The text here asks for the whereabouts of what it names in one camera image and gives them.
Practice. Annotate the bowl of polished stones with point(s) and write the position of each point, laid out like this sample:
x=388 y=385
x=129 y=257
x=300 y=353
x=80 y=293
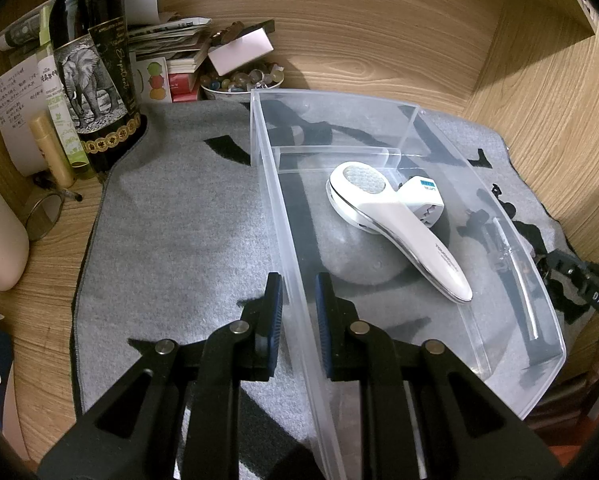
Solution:
x=239 y=82

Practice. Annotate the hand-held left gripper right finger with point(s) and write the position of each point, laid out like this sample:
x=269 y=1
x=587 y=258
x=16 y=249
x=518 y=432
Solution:
x=323 y=310

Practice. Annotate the dark flat object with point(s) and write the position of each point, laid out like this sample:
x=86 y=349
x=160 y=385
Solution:
x=257 y=27

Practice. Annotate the beige lip balm tube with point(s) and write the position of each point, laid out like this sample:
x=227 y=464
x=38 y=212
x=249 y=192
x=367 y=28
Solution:
x=49 y=150

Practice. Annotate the small red box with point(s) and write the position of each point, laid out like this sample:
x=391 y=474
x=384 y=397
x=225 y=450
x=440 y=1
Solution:
x=183 y=87

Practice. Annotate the grey felt mat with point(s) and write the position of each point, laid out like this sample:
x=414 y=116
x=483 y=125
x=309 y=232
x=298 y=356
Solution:
x=179 y=220

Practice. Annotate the stack of booklets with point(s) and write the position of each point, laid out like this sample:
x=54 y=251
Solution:
x=174 y=42

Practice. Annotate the clear plastic storage bin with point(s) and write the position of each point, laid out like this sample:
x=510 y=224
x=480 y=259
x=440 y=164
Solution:
x=479 y=320

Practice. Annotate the white paper sheet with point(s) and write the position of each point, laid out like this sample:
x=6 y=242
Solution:
x=142 y=2

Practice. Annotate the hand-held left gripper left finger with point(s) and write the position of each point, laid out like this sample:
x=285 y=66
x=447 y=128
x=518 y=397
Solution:
x=274 y=305

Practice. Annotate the rolled newspaper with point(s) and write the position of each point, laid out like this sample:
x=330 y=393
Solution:
x=19 y=30

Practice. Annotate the white handheld massager device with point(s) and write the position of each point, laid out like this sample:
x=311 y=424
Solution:
x=404 y=230

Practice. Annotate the fruit print card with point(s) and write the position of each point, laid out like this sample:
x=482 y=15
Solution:
x=153 y=80

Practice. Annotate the white handwritten note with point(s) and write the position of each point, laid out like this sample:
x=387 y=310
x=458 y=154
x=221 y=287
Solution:
x=14 y=105

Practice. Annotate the dark elephant-label wine bottle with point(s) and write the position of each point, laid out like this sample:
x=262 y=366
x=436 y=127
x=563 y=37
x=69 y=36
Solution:
x=94 y=85

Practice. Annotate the green white tube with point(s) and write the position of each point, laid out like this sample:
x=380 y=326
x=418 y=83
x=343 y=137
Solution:
x=62 y=115

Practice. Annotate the small round mirror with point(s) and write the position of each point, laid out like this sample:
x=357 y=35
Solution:
x=44 y=215

